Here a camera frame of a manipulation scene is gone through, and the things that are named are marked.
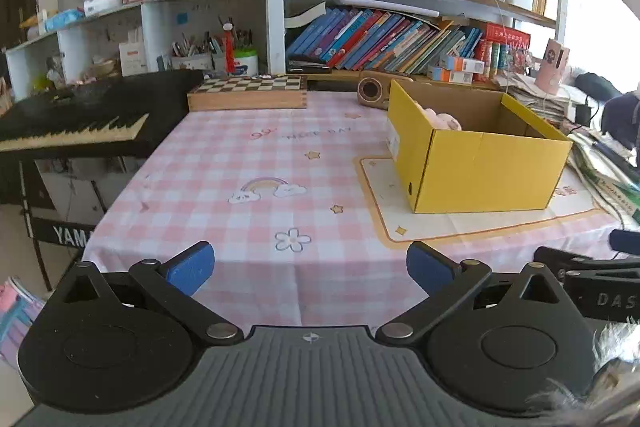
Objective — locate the stack of pink books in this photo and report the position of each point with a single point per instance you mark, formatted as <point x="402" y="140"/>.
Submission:
<point x="15" y="317"/>

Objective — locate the yellow cardboard box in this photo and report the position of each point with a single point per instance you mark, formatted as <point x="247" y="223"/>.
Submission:
<point x="480" y="172"/>

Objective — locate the white flat box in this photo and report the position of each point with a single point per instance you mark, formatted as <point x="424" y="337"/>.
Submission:
<point x="102" y="4"/>

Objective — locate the black keyboard stand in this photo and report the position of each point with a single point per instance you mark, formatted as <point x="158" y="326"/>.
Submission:
<point x="60" y="234"/>

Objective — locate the tall red bottle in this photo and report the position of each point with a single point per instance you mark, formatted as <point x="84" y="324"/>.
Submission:
<point x="229" y="52"/>

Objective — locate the pen holder with pens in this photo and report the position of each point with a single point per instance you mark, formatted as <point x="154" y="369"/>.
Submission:
<point x="192" y="62"/>

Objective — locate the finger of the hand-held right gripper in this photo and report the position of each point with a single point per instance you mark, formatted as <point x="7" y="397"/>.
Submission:
<point x="590" y="264"/>
<point x="627" y="241"/>

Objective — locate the blue tissue pack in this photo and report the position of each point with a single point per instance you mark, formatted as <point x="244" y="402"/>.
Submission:
<point x="62" y="21"/>

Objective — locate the white paper bag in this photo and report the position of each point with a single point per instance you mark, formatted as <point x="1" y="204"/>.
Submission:
<point x="132" y="57"/>

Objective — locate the cream orange-bordered desk mat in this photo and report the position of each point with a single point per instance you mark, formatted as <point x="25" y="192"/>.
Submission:
<point x="475" y="224"/>

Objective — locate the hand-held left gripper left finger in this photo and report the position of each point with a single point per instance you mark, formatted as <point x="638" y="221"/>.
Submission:
<point x="192" y="267"/>

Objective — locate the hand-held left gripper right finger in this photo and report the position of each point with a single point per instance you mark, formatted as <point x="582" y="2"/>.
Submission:
<point x="430" y="264"/>

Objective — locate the black bag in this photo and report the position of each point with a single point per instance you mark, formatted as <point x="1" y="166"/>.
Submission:
<point x="597" y="87"/>

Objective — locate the black electronic keyboard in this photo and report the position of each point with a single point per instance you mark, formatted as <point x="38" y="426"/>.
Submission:
<point x="75" y="107"/>

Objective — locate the row of leaning colourful books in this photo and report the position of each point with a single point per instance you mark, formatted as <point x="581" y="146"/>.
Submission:
<point x="360" y="37"/>

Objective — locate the pink cylindrical box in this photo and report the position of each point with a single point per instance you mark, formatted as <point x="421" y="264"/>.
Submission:
<point x="552" y="67"/>

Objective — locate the wooden speaker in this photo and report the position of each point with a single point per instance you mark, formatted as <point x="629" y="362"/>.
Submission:
<point x="372" y="89"/>

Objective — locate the white bookshelf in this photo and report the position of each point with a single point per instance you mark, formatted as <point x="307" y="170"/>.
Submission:
<point x="275" y="7"/>

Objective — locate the pile of papers and books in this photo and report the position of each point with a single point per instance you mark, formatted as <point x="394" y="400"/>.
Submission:
<point x="605" y="167"/>

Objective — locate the desktop with pink checked tablecloth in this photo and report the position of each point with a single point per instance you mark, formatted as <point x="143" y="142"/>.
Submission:
<point x="225" y="167"/>

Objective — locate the green white tub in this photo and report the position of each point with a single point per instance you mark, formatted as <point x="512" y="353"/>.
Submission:
<point x="246" y="64"/>

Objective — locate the orange white carton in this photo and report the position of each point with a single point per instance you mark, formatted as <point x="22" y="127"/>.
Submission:
<point x="465" y="64"/>
<point x="450" y="75"/>

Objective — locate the black power adapter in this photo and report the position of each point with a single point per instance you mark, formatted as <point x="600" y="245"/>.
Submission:
<point x="583" y="113"/>

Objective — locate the thick red book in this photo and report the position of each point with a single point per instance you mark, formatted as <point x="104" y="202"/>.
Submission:
<point x="505" y="38"/>

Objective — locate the pink pig plush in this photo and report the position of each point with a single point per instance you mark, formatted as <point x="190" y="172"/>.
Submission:
<point x="442" y="119"/>

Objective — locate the grey fur trim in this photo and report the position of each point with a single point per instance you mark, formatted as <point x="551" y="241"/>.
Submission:
<point x="615" y="382"/>

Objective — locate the wooden chessboard box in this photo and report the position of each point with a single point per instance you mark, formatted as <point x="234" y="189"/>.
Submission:
<point x="250" y="99"/>

